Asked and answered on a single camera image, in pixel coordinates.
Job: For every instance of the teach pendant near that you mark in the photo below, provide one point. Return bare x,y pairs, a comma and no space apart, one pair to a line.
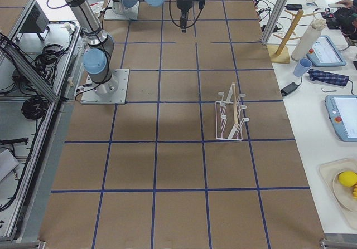
342,113

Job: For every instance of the white wire cup rack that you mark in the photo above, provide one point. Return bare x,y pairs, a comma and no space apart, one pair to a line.
229,116

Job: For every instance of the blue cup on side table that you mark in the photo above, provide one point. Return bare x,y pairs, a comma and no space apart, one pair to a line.
302,66

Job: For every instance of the teach pendant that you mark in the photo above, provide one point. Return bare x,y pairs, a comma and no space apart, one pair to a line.
325,53
342,113

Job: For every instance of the white thermos bottle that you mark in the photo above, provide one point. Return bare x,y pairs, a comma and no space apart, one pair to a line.
309,37

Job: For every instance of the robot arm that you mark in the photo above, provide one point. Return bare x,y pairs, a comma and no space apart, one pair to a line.
97,60

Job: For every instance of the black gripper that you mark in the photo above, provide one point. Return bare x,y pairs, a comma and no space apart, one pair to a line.
183,5

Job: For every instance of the aluminium frame post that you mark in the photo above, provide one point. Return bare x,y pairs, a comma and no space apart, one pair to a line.
268,30

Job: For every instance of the wooden mug tree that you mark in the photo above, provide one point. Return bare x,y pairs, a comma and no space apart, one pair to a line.
279,54

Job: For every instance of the cream tray with fruit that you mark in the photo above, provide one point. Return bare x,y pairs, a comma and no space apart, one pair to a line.
343,195

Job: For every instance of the black power adapter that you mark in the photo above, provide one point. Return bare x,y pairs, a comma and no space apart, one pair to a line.
290,88

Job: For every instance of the teach pendant far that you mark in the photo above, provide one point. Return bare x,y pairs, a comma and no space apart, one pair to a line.
325,53

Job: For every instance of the yellow lemon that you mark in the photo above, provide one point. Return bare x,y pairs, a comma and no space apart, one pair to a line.
347,178

